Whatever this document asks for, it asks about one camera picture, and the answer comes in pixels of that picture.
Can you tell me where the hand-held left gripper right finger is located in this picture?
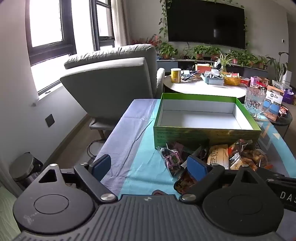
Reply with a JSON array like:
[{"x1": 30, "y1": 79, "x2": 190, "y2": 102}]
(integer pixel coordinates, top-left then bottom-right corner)
[{"x1": 179, "y1": 155, "x2": 266, "y2": 205}]

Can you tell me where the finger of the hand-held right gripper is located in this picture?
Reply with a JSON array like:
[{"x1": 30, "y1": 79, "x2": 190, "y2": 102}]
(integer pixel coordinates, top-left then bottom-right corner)
[{"x1": 256, "y1": 167, "x2": 296, "y2": 180}]

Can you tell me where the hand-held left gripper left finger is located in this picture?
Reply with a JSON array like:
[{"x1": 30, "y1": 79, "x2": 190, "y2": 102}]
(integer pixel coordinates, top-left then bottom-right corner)
[{"x1": 38, "y1": 154, "x2": 117, "y2": 204}]

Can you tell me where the clear packet of brown snacks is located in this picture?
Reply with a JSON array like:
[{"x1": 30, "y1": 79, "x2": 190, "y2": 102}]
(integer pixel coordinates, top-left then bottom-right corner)
[{"x1": 242, "y1": 148, "x2": 271, "y2": 172}]

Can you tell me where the purple snack packet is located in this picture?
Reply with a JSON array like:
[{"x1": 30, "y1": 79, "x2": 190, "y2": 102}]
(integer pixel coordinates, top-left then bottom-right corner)
[
  {"x1": 172, "y1": 141, "x2": 195, "y2": 160},
  {"x1": 157, "y1": 146, "x2": 185, "y2": 179}
]

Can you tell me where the red white snack packet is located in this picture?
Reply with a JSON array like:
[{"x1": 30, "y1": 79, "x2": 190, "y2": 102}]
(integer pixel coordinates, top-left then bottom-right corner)
[{"x1": 174, "y1": 168, "x2": 199, "y2": 194}]

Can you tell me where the long white snack packet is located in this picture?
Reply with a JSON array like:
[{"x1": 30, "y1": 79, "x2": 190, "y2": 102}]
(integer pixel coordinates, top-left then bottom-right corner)
[{"x1": 207, "y1": 144, "x2": 230, "y2": 169}]

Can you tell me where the green cardboard box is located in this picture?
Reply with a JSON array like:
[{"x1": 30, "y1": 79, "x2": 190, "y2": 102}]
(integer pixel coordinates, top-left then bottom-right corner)
[{"x1": 153, "y1": 93, "x2": 262, "y2": 150}]

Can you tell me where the lavender cloth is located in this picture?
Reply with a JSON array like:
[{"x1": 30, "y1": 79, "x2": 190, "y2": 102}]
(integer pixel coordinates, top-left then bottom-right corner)
[{"x1": 98, "y1": 98, "x2": 161, "y2": 196}]

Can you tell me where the black round side table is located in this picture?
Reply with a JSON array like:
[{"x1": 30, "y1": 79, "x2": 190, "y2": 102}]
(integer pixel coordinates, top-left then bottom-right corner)
[{"x1": 254, "y1": 102, "x2": 293, "y2": 127}]

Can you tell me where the glass mug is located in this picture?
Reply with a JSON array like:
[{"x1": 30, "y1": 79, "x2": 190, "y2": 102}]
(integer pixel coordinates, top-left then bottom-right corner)
[{"x1": 245, "y1": 87, "x2": 272, "y2": 118}]

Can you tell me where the white logo carton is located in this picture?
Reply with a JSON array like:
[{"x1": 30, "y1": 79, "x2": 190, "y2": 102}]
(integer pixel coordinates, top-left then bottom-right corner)
[{"x1": 264, "y1": 90, "x2": 284, "y2": 116}]

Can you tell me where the round white table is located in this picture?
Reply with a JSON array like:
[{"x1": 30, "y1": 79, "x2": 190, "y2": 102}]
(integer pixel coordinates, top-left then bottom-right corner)
[{"x1": 163, "y1": 73, "x2": 247, "y2": 101}]

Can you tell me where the purple gift bag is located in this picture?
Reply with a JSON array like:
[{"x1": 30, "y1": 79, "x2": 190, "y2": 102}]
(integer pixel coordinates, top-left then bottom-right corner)
[{"x1": 282, "y1": 88, "x2": 295, "y2": 104}]

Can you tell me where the black bin with metal lid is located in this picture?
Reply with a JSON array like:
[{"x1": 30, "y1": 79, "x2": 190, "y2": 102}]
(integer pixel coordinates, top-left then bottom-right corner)
[{"x1": 9, "y1": 152, "x2": 43, "y2": 186}]

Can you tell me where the grey armchair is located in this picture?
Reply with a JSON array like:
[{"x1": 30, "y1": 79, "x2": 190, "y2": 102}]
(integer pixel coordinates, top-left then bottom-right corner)
[{"x1": 60, "y1": 44, "x2": 166, "y2": 139}]

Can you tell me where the blue tray with sachets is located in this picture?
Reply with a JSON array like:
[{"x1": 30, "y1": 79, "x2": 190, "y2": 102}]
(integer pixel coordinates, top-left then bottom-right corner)
[{"x1": 201, "y1": 72, "x2": 225, "y2": 86}]

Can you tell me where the dark oval tray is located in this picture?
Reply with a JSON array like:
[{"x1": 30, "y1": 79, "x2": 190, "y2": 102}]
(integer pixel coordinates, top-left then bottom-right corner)
[{"x1": 181, "y1": 70, "x2": 201, "y2": 82}]

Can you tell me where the clear plastic storage bin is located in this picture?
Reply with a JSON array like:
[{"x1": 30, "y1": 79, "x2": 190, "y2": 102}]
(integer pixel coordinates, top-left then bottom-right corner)
[{"x1": 272, "y1": 80, "x2": 292, "y2": 90}]

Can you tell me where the yellow canister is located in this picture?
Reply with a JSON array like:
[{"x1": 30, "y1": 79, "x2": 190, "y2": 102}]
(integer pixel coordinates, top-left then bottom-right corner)
[{"x1": 171, "y1": 68, "x2": 183, "y2": 83}]

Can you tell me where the yellow woven basket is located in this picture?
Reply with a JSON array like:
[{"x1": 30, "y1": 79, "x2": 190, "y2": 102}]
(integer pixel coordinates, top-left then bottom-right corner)
[{"x1": 224, "y1": 75, "x2": 241, "y2": 85}]

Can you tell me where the orange tissue box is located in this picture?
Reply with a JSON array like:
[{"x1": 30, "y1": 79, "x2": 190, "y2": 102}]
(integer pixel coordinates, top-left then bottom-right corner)
[{"x1": 195, "y1": 64, "x2": 214, "y2": 73}]

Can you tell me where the green patterned mat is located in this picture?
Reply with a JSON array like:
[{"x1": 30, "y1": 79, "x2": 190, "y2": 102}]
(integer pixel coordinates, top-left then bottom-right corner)
[{"x1": 0, "y1": 185, "x2": 21, "y2": 241}]

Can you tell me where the low television console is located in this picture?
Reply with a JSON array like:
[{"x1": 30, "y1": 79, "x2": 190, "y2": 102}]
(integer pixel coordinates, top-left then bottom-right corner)
[{"x1": 157, "y1": 59, "x2": 269, "y2": 72}]

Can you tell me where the spider plant in vase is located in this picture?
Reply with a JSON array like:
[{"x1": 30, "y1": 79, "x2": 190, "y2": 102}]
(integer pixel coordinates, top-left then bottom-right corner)
[{"x1": 215, "y1": 52, "x2": 234, "y2": 73}]

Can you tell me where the tall plant in white pot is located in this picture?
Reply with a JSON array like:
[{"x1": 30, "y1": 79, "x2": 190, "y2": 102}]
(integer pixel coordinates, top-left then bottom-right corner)
[{"x1": 266, "y1": 51, "x2": 292, "y2": 82}]

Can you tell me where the row of potted green plants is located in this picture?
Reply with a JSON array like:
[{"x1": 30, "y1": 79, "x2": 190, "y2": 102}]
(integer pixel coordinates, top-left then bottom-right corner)
[{"x1": 159, "y1": 42, "x2": 269, "y2": 69}]

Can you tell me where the red flower plant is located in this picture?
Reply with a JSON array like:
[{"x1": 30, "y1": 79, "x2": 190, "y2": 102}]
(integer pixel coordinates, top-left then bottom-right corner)
[{"x1": 131, "y1": 34, "x2": 162, "y2": 50}]

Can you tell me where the beige curtain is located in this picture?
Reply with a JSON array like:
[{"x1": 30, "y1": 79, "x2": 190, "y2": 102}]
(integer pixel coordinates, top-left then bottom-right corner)
[{"x1": 111, "y1": 0, "x2": 130, "y2": 47}]

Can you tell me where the narrow black framed window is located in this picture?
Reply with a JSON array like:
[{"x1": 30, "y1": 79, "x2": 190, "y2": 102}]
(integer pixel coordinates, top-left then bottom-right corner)
[{"x1": 91, "y1": 0, "x2": 116, "y2": 50}]

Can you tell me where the wide black framed window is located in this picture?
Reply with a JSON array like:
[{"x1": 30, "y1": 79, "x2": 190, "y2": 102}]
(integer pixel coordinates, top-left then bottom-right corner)
[{"x1": 25, "y1": 0, "x2": 77, "y2": 67}]

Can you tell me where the black floor cable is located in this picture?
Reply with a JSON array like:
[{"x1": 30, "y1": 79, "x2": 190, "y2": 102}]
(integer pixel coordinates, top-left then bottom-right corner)
[{"x1": 87, "y1": 139, "x2": 104, "y2": 159}]

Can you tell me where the black wall television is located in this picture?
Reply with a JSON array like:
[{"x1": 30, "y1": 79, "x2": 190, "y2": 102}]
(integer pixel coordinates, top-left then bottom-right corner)
[{"x1": 166, "y1": 0, "x2": 245, "y2": 49}]

